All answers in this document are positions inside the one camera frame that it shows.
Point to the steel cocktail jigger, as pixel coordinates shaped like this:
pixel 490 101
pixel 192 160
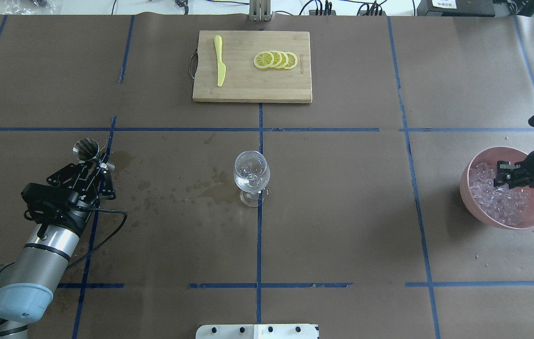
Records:
pixel 85 149

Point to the clear ice cubes pile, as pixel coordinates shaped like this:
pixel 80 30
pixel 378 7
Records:
pixel 506 207

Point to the bamboo cutting board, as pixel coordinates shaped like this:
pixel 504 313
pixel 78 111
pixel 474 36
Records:
pixel 244 83

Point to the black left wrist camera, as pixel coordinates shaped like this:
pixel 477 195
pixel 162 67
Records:
pixel 42 197

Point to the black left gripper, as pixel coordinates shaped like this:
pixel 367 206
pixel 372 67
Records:
pixel 70 213

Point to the pink bowl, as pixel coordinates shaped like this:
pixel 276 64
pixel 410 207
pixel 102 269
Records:
pixel 491 156

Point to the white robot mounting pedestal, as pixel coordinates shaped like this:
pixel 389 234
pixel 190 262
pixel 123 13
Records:
pixel 259 331

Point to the aluminium frame post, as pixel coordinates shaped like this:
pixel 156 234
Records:
pixel 260 10

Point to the yellow plastic knife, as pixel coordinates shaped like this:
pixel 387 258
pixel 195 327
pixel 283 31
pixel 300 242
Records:
pixel 221 67

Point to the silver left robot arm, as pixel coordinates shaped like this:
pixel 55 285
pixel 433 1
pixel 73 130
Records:
pixel 27 286

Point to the clear wine glass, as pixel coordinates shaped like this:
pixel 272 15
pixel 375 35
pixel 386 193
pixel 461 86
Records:
pixel 251 175

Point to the black box device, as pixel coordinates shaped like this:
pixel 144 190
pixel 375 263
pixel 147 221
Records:
pixel 462 8

